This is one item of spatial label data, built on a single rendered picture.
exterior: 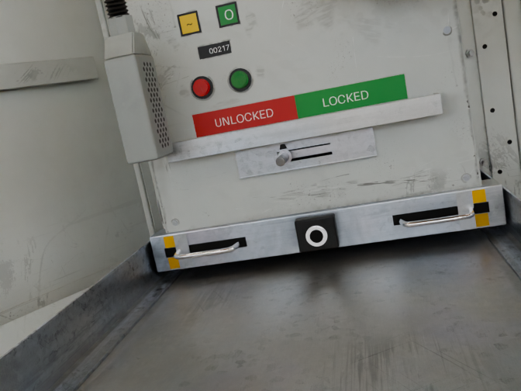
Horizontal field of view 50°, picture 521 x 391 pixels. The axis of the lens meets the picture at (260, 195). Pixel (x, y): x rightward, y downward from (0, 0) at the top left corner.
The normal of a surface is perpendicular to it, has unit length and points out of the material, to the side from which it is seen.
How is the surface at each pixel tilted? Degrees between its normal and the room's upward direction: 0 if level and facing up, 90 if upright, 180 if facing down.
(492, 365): 0
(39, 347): 90
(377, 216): 90
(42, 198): 90
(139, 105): 90
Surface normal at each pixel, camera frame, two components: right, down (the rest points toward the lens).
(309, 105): -0.17, 0.20
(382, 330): -0.19, -0.97
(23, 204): 0.76, -0.04
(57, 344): 0.97, -0.15
